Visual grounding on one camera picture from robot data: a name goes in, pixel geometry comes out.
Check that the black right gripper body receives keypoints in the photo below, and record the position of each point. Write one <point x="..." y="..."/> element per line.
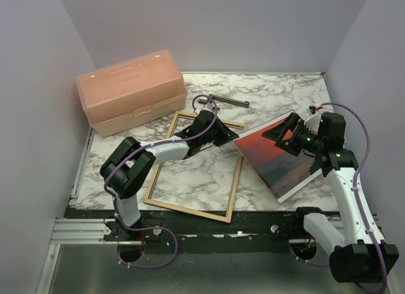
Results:
<point x="309" y="140"/>

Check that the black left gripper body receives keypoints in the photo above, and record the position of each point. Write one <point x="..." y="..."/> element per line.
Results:
<point x="215" y="137"/>

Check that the light wooden picture frame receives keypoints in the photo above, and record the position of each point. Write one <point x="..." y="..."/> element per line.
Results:
<point x="204" y="185"/>

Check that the red sunset photo board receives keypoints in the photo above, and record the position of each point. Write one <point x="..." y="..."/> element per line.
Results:
<point x="283" y="173"/>

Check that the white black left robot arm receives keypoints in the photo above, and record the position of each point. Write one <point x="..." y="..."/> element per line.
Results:
<point x="126" y="169"/>

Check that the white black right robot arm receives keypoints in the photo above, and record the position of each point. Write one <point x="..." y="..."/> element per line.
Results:
<point x="360" y="253"/>

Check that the pink translucent plastic box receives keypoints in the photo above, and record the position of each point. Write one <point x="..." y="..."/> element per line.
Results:
<point x="131" y="93"/>

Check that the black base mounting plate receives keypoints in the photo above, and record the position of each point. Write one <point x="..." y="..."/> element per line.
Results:
<point x="248" y="231"/>

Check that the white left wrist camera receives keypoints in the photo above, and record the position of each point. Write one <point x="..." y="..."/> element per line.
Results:
<point x="210" y="105"/>

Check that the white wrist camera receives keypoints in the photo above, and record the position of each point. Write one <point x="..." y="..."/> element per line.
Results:
<point x="210" y="105"/>
<point x="312" y="122"/>

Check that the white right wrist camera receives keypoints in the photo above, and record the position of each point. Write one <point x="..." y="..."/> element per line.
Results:
<point x="312" y="122"/>

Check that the aluminium extrusion rail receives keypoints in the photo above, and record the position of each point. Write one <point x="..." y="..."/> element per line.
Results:
<point x="79" y="232"/>

